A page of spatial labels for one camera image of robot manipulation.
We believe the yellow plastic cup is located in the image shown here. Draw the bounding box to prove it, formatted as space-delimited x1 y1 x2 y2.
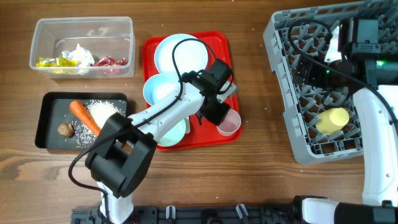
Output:
315 108 349 136

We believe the pink plastic cup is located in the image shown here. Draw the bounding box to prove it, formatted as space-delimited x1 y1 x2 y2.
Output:
217 109 241 136

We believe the green bowl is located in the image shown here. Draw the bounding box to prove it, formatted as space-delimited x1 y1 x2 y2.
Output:
158 119 187 147

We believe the white rice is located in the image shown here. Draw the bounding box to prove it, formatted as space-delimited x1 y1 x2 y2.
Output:
65 99 125 149

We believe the white tissue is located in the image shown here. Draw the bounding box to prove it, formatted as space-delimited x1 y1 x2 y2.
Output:
61 44 95 75

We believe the orange carrot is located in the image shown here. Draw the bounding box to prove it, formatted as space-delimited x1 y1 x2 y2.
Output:
70 100 101 136

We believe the brown nut shell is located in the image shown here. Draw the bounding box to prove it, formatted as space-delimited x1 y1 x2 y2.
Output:
57 123 75 138

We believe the yellow candy wrapper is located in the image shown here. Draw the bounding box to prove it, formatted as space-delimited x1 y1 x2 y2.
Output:
35 56 79 74

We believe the red snack wrapper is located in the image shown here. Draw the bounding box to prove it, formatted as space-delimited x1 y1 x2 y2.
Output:
91 57 126 75

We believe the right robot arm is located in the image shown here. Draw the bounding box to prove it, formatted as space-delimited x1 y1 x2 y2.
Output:
295 18 397 223

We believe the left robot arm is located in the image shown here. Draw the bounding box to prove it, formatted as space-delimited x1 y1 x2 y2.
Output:
85 69 236 223

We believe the grey dishwasher rack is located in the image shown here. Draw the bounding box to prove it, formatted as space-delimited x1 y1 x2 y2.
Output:
263 1 397 165

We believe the light blue bowl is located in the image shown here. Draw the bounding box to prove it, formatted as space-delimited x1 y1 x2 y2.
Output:
143 72 178 106

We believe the red serving tray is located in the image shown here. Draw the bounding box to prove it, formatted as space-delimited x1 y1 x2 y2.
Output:
142 31 243 152

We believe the white plastic spoon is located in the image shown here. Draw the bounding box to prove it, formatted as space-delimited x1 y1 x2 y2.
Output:
184 117 191 134

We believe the clear plastic bin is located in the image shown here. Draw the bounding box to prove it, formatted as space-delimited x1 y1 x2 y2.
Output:
29 16 136 79

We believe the black plastic tray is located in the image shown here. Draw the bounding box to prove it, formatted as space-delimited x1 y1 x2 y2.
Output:
35 92 127 150

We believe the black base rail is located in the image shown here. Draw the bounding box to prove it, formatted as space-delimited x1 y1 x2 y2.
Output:
70 203 296 224

